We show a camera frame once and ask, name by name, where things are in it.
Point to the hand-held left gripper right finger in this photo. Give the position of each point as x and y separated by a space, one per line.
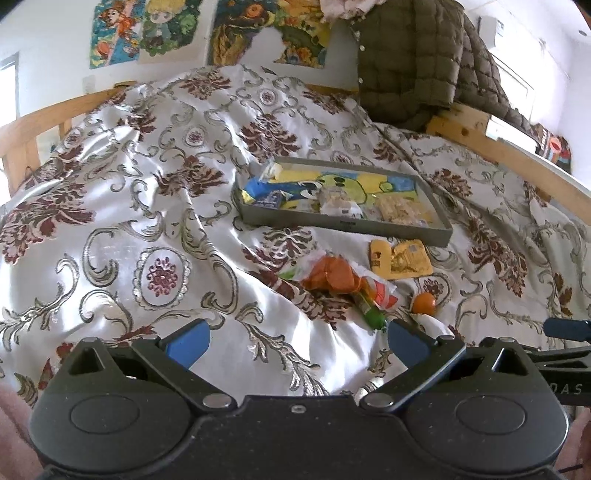
406 344

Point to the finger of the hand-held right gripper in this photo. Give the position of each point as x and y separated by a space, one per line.
568 330
568 359

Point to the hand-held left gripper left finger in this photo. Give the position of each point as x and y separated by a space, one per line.
189 344

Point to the orange tangerine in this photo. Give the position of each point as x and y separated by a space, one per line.
424 304

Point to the green sausage stick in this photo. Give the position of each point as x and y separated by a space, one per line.
371 316

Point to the yellow foil snack packet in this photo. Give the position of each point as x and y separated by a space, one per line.
411 261

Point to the clear bag of red snack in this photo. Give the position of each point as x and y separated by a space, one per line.
330 274

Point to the grey cartoon-lined tray box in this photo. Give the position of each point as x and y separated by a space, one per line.
392 233

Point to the clear cracker packet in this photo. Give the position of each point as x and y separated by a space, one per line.
401 212

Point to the clear nut snack packet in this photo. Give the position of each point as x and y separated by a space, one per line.
337 201

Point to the blue snack packet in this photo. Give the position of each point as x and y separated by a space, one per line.
263 189

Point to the floral printed blanket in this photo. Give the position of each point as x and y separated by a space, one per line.
138 184

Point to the brown printed box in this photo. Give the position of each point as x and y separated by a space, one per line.
554 147

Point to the white shelf board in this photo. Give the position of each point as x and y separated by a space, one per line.
508 131

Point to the olive quilted jacket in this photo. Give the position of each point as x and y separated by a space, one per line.
406 60

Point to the white air conditioner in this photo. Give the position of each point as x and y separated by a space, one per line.
490 30

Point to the window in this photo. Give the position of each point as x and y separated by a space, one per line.
7 87

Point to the pink cloth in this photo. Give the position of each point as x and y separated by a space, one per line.
341 7

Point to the wooden bed frame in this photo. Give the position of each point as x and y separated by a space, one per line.
457 122

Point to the torn orange green wall poster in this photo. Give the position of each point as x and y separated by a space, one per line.
240 37

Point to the blond character wall poster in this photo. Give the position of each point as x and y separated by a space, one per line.
147 27

